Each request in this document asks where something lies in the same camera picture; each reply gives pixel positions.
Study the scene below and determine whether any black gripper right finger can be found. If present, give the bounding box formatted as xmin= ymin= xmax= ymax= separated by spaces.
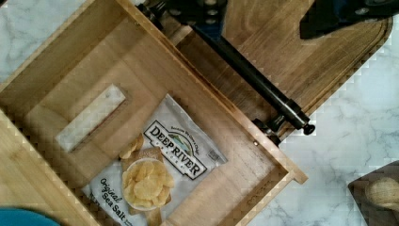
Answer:
xmin=299 ymin=0 xmax=399 ymax=40

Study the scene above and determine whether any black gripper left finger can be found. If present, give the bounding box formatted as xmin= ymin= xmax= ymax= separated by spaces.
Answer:
xmin=136 ymin=0 xmax=229 ymax=31

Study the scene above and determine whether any wooden drawer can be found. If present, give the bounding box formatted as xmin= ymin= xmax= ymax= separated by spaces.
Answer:
xmin=1 ymin=0 xmax=306 ymax=226

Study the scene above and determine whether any wooden cutting board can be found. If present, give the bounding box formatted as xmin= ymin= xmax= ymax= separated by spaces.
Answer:
xmin=161 ymin=0 xmax=393 ymax=121

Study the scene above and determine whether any Deep River chips bag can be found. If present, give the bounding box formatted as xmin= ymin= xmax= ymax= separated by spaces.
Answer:
xmin=83 ymin=95 xmax=227 ymax=226

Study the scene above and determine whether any round bread roll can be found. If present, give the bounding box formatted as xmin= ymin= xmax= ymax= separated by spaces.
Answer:
xmin=365 ymin=177 xmax=399 ymax=211

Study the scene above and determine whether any dark tray with bread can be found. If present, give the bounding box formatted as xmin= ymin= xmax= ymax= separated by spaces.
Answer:
xmin=347 ymin=161 xmax=399 ymax=226

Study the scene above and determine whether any teal blue bowl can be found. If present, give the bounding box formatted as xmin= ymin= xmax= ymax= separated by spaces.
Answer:
xmin=0 ymin=208 xmax=60 ymax=226

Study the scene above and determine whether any dark metal drawer handle bar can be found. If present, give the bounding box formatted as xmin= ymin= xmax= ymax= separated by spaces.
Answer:
xmin=191 ymin=25 xmax=315 ymax=146

